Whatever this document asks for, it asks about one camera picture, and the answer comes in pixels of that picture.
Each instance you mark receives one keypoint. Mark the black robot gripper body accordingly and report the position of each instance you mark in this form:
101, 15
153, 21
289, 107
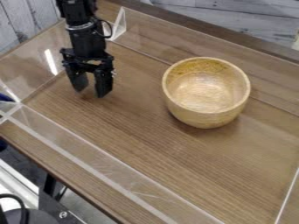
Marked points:
87, 56

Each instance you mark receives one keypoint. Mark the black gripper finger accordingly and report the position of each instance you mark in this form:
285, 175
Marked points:
103, 83
78, 77

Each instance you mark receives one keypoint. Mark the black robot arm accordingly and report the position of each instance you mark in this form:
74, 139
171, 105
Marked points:
78, 12

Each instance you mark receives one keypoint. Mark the light wooden bowl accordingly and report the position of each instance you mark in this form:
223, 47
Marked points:
206, 91

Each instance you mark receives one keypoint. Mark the blue object at edge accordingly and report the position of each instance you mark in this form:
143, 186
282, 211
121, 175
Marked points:
6, 98

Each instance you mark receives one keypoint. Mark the black table leg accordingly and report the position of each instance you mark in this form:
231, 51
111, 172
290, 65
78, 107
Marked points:
50, 185

